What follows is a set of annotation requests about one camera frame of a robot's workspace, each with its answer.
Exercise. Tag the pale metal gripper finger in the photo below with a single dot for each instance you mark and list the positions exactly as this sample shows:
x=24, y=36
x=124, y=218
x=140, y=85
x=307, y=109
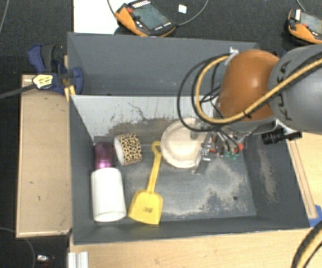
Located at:
x=201, y=167

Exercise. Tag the grey metal bin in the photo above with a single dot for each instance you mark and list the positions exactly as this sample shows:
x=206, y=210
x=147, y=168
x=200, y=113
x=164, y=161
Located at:
x=194, y=194

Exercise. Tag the cream round bowl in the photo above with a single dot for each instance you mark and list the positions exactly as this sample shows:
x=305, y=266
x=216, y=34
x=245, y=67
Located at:
x=178, y=147

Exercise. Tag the yellow toy shovel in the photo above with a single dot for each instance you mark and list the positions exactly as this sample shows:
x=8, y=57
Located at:
x=146, y=202

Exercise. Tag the leopard print cup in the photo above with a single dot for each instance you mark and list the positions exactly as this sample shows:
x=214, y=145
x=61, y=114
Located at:
x=130, y=149

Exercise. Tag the white plastic cylinder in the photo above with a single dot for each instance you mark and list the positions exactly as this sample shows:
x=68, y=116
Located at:
x=107, y=194

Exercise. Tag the purple metallic cylinder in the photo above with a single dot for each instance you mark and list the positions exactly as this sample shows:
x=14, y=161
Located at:
x=103, y=155

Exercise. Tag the pale wood flat board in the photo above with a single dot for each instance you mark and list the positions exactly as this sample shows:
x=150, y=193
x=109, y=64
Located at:
x=45, y=163

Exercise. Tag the black cylinder on white bracket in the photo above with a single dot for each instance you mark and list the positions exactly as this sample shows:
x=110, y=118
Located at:
x=273, y=137

